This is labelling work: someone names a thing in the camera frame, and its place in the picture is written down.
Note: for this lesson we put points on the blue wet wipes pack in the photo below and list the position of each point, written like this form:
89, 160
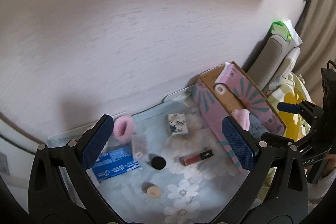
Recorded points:
114, 163

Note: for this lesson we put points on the pink fluffy wristband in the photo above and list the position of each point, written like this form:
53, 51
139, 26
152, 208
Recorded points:
124, 129

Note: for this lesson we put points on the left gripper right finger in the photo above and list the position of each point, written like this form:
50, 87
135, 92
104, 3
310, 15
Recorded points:
275, 190

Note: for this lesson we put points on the clear cotton swab box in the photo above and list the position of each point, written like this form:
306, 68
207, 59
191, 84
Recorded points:
139, 148

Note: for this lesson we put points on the floral white small box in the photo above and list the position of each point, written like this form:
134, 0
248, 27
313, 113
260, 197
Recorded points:
177, 124

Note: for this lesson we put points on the black round jar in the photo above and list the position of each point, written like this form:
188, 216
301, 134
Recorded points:
158, 163

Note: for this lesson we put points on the white tape roll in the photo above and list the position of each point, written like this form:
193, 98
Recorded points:
220, 89

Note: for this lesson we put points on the pink teal cardboard box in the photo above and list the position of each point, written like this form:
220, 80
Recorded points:
228, 91

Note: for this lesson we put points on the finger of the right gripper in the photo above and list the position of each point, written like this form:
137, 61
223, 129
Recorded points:
289, 107

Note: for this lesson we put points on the beige round cosmetic jar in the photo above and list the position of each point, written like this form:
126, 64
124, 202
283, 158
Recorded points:
151, 190

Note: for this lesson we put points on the green plastic bag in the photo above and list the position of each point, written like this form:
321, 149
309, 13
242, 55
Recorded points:
279, 28

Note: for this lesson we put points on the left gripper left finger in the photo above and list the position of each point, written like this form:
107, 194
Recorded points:
60, 190

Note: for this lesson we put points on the yellow floral bedsheet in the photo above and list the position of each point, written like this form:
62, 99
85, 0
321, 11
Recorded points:
292, 91

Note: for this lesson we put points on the red lip gloss tube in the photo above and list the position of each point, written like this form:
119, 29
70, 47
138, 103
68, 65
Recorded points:
195, 158

